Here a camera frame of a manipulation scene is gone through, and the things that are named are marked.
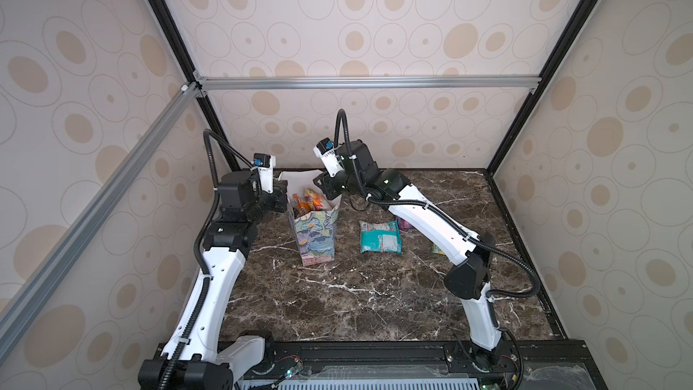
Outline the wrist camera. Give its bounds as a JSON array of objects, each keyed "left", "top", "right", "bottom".
[
  {"left": 253, "top": 153, "right": 276, "bottom": 194},
  {"left": 313, "top": 138, "right": 344, "bottom": 178}
]

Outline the aluminium rail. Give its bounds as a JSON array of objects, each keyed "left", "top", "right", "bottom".
[
  {"left": 199, "top": 74, "right": 541, "bottom": 91},
  {"left": 1, "top": 81, "right": 200, "bottom": 362}
]

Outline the back aluminium rail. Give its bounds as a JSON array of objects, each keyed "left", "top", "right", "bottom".
[{"left": 199, "top": 74, "right": 541, "bottom": 91}]

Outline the teal snack packet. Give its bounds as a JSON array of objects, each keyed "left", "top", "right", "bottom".
[{"left": 359, "top": 220, "right": 402, "bottom": 254}]

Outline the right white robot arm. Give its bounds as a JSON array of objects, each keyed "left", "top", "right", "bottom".
[{"left": 313, "top": 138, "right": 503, "bottom": 372}]

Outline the left black corrugated cable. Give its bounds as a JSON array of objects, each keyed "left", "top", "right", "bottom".
[{"left": 154, "top": 128, "right": 256, "bottom": 390}]

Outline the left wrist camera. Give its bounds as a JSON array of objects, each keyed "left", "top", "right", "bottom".
[{"left": 253, "top": 153, "right": 276, "bottom": 194}]

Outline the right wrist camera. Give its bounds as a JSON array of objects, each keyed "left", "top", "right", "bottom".
[{"left": 313, "top": 138, "right": 344, "bottom": 178}]

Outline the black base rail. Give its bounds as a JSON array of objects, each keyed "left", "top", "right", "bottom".
[{"left": 141, "top": 338, "right": 607, "bottom": 390}]

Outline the right black corrugated cable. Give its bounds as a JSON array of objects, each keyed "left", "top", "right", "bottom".
[{"left": 333, "top": 108, "right": 542, "bottom": 300}]

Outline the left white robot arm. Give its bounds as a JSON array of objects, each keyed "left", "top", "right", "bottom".
[{"left": 138, "top": 167, "right": 288, "bottom": 389}]

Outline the orange Fox's snack packet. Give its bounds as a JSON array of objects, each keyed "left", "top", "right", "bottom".
[{"left": 292, "top": 193, "right": 312, "bottom": 218}]

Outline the black corrugated cable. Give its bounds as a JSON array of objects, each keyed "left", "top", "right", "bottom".
[
  {"left": 154, "top": 128, "right": 256, "bottom": 390},
  {"left": 333, "top": 108, "right": 542, "bottom": 300}
]

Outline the white patterned paper bag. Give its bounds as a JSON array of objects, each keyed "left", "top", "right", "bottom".
[{"left": 279, "top": 171, "right": 340, "bottom": 267}]

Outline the yellow green snack packet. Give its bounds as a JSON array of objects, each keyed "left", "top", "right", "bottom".
[{"left": 431, "top": 245, "right": 445, "bottom": 255}]

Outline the pink Fox's candy packet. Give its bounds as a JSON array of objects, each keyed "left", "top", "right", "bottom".
[{"left": 304, "top": 189, "right": 331, "bottom": 211}]

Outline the left aluminium rail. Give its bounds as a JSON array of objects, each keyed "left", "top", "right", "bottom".
[{"left": 1, "top": 81, "right": 200, "bottom": 362}]

